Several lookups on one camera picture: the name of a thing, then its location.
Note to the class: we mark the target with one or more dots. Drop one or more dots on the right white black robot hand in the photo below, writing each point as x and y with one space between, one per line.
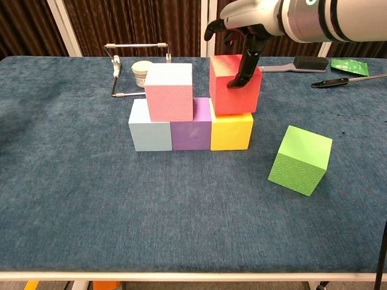
257 15

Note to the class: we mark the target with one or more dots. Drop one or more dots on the red cube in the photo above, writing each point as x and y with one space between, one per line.
236 99

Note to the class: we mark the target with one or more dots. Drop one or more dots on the yellow cube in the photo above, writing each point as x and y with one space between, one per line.
231 133

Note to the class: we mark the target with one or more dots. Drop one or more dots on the pink cube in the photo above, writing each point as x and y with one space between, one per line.
170 102

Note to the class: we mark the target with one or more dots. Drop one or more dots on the light blue cube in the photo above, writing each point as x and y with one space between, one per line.
151 136

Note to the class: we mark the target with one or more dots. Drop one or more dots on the purple cube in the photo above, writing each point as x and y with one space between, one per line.
190 136

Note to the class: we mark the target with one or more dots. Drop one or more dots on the green cube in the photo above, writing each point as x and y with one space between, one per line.
299 163

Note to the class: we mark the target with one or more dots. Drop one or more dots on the grey brush black bristles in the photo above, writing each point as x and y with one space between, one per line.
311 63

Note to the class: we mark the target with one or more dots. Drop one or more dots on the green foil packet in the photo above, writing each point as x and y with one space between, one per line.
349 66

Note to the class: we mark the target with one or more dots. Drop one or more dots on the small white jar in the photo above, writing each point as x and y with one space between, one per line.
139 72

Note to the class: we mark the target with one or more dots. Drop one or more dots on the blue felt table cover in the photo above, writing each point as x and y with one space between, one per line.
181 217

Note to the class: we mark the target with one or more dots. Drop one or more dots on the orange object under table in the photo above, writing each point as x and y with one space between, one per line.
107 285

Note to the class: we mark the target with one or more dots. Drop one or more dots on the yellow floor tape strip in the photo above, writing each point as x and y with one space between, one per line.
31 285

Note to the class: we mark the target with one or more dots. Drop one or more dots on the white table frame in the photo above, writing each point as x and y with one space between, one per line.
193 276

